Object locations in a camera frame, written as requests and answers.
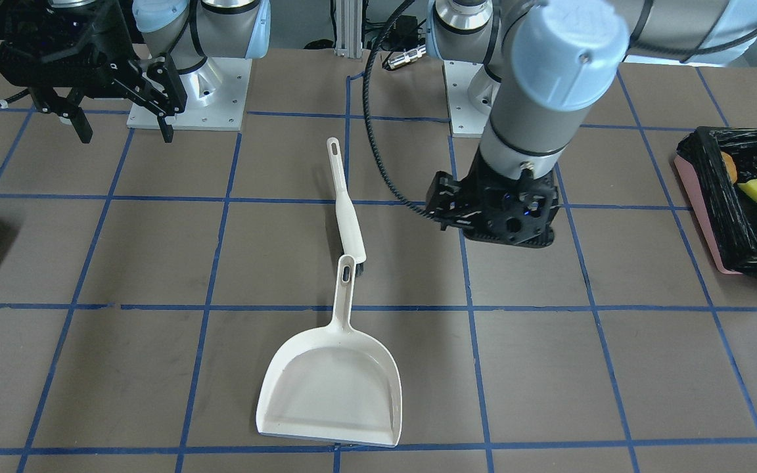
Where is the white hand brush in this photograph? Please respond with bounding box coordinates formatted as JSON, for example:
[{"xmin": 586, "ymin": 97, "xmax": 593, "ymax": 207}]
[{"xmin": 327, "ymin": 137, "xmax": 366, "ymax": 276}]

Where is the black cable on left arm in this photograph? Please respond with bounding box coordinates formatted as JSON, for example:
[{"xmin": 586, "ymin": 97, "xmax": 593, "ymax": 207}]
[{"xmin": 362, "ymin": 0, "xmax": 438, "ymax": 214}]

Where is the brown potato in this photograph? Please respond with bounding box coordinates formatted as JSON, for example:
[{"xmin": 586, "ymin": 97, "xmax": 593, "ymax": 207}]
[{"xmin": 720, "ymin": 152, "xmax": 739, "ymax": 185}]

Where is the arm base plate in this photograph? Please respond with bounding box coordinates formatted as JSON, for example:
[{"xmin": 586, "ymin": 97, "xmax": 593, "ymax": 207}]
[
  {"xmin": 444, "ymin": 60, "xmax": 501, "ymax": 139},
  {"xmin": 126, "ymin": 56, "xmax": 252, "ymax": 132}
]

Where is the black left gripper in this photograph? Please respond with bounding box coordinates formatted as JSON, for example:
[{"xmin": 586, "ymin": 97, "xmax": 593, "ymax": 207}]
[{"xmin": 426, "ymin": 152, "xmax": 560, "ymax": 248}]

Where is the white plastic dustpan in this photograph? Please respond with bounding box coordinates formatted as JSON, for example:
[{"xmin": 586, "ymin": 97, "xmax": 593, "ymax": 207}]
[{"xmin": 255, "ymin": 255, "xmax": 403, "ymax": 448}]

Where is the pink bin with black bag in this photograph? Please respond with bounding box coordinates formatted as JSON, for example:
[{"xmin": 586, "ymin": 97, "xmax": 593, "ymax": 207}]
[{"xmin": 675, "ymin": 126, "xmax": 757, "ymax": 279}]

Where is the aluminium frame post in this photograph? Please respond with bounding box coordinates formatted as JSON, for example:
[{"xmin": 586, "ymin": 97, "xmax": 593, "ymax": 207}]
[{"xmin": 333, "ymin": 0, "xmax": 363, "ymax": 61}]

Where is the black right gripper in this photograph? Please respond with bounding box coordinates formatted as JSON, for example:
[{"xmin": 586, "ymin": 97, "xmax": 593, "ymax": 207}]
[{"xmin": 0, "ymin": 1, "xmax": 187, "ymax": 144}]

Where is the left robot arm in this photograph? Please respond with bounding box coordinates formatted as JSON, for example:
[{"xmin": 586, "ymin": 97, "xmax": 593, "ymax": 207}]
[{"xmin": 424, "ymin": 1, "xmax": 757, "ymax": 248}]

